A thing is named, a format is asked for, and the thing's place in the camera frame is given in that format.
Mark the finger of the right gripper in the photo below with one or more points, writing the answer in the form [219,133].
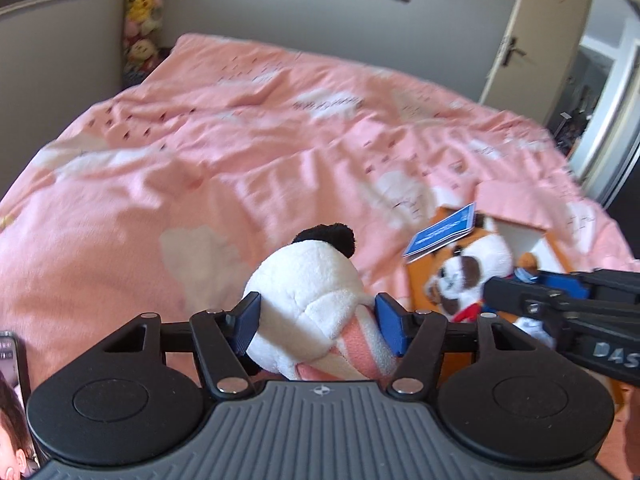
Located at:
[523,300]
[567,283]

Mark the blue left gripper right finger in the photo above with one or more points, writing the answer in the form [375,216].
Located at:
[416,339]

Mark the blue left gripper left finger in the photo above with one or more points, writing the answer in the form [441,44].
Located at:
[221,340]

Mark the brown white dog plush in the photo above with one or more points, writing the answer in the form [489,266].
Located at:
[461,268]

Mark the white panda plush toy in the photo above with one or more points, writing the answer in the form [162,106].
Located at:
[316,320]

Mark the cream bedroom door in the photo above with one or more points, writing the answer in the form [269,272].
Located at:
[535,56]

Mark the orange cardboard box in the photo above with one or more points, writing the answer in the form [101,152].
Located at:
[520,238]

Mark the blue paper tag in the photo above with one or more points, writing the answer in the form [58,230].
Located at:
[453,227]

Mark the pink bed duvet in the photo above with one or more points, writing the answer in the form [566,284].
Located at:
[163,201]

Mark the smartphone with photo screen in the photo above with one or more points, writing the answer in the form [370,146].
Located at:
[18,454]

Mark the pile of plush toys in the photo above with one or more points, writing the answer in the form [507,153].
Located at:
[143,21]

